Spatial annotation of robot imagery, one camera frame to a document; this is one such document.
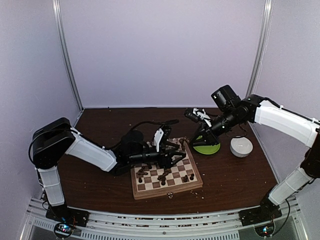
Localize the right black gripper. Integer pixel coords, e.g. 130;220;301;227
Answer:
189;107;244;146

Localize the white bowl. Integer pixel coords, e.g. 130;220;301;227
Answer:
230;137;254;158

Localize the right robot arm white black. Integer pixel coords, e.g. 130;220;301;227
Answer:
184;85;320;221

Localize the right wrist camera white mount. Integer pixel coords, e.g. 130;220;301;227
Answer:
184;107;212;127

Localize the aluminium frame post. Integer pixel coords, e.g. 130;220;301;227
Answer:
245;0;273;96
52;0;84;112

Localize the dark queen chess piece lying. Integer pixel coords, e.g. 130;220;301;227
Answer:
136;166;148;177

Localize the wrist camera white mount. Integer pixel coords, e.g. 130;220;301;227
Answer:
184;107;212;127
152;127;164;153

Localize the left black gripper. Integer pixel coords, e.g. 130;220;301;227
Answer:
129;141;187;169

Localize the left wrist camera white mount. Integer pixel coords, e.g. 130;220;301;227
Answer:
152;127;164;153

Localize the right aluminium frame post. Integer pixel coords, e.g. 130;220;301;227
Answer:
245;0;273;96

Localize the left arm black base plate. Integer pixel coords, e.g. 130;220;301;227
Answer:
45;207;90;227

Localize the wooden chess board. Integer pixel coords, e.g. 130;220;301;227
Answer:
130;138;203;200

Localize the left aluminium frame post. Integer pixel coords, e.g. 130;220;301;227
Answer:
52;0;84;112

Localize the front aluminium rail base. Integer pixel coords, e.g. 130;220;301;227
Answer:
18;197;311;240

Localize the green plate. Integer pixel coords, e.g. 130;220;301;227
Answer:
192;142;221;155

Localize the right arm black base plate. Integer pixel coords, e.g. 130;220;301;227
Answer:
238;207;282;227

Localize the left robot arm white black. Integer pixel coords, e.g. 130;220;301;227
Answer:
28;117;186;222

